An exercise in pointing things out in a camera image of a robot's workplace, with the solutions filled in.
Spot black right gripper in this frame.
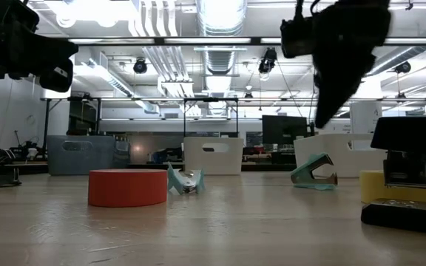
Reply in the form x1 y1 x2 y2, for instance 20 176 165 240
311 0 391 129

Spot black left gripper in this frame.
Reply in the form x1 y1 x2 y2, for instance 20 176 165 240
0 0 79 93

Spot orange tape roll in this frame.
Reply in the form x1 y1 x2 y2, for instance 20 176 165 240
87 168 169 208

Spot white sign column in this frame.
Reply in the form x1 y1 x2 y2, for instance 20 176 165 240
349 100 383 134

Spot black monitor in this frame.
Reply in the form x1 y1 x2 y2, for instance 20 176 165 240
261 115 308 146

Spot frosted clear plastic bin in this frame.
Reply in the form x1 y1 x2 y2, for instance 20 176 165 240
293 133 388 179

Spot grey plastic bin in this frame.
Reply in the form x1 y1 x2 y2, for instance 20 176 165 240
46 134 117 176

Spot yellow plastic block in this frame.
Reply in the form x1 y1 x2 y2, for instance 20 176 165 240
359 169 426 205

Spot black overhead crossbar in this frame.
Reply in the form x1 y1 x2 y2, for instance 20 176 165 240
27 35 426 47

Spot white plastic bin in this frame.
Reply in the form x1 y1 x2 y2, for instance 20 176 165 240
183 136 245 176

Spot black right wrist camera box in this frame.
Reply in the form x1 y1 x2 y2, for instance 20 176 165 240
280 16 314 59

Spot black hanging camera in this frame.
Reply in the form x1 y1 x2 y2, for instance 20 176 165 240
393 61 413 75
132 56 149 75
257 47 278 75

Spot black aluminium table frame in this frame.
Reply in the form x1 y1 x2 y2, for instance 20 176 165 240
4 160 296 174

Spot silver ventilation duct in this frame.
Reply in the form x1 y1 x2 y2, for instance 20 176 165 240
195 0 248 116

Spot black metal rack frame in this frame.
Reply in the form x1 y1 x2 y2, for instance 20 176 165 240
41 96 240 160

